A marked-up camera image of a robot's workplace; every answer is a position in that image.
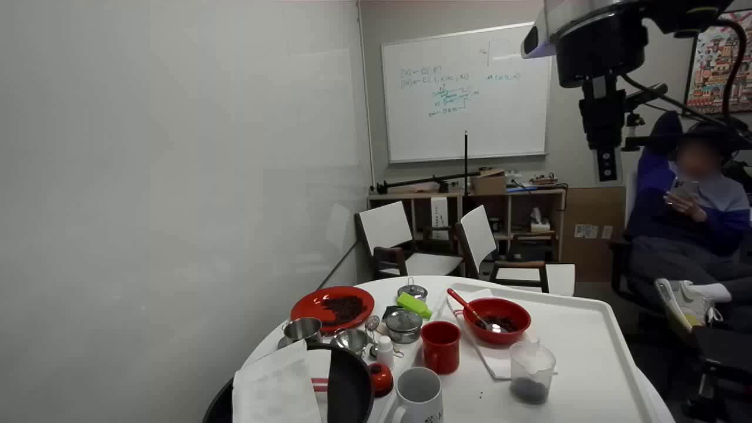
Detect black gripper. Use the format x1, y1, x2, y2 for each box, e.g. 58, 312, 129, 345
554, 16, 652, 184

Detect clear plastic measuring jar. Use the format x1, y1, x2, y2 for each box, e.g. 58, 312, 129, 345
508, 337, 559, 407

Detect dark coffee beans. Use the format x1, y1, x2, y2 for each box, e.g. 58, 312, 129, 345
510, 377, 553, 407

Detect red bowl with spoon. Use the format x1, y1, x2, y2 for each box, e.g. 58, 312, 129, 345
461, 296, 534, 351

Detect wide red bowl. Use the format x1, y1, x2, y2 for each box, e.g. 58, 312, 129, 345
290, 284, 378, 337

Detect brown cardboard panel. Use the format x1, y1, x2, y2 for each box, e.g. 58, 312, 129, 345
561, 184, 628, 289

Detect wooden shelf unit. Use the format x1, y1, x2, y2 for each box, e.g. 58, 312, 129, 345
367, 184, 568, 266

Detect small cardboard box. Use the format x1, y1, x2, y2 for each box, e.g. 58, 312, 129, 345
471, 168, 510, 195

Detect black tripod pole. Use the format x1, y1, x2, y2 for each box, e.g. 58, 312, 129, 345
374, 131, 473, 197

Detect whiteboard with writing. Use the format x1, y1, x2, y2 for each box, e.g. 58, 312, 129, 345
381, 20, 554, 168

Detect seated person in blue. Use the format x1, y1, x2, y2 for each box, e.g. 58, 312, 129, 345
622, 109, 752, 337

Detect white chair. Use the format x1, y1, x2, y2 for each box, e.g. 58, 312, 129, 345
459, 203, 547, 287
358, 200, 465, 278

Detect small round metal lid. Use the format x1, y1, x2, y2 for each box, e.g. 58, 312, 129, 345
396, 282, 431, 305

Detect green plastic piece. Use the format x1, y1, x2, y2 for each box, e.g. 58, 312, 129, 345
396, 292, 435, 323

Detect red mug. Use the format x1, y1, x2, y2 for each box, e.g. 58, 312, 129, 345
421, 319, 463, 377

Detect round metal tin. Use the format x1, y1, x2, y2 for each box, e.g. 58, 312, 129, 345
381, 304, 426, 345

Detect thin black leaning rod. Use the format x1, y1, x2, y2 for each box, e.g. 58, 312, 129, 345
314, 240, 367, 294

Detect small white bottle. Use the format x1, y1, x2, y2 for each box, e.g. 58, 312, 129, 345
374, 334, 398, 371

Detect white mug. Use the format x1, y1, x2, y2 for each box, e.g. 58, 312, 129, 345
386, 365, 447, 423

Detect small metal cup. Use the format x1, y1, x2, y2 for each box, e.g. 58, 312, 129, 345
280, 318, 325, 349
331, 326, 376, 359

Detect small red round object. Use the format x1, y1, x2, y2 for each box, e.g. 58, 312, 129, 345
367, 359, 398, 400

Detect black curved object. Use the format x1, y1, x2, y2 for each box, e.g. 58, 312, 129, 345
325, 343, 376, 423

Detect white folded cloth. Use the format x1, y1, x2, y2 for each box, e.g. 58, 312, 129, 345
230, 338, 336, 423

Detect colourful wall poster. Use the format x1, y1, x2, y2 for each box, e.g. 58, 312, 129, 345
683, 16, 752, 117

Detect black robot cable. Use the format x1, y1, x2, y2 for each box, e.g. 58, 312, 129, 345
620, 16, 752, 124

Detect red handled spoon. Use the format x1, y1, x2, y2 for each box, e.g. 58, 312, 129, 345
445, 287, 506, 337

